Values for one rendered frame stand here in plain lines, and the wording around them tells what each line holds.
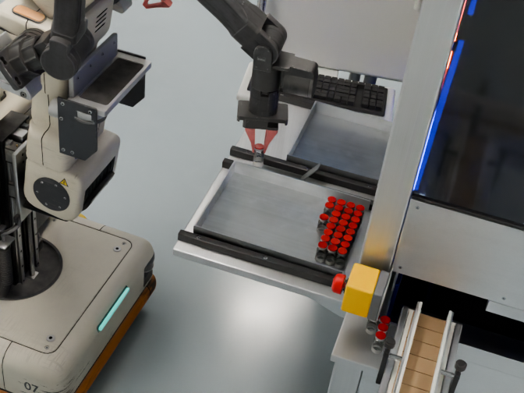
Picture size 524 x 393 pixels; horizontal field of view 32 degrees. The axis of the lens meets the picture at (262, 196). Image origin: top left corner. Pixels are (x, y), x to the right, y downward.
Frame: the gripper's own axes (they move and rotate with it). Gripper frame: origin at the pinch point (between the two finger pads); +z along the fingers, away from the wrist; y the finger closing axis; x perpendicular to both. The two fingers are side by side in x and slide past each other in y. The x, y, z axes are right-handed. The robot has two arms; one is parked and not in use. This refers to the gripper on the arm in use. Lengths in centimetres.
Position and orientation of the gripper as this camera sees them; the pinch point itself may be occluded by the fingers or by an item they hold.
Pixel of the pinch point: (259, 148)
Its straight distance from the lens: 187.7
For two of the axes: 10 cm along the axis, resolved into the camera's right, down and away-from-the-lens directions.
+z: -0.9, 8.1, 5.8
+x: 0.1, -5.8, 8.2
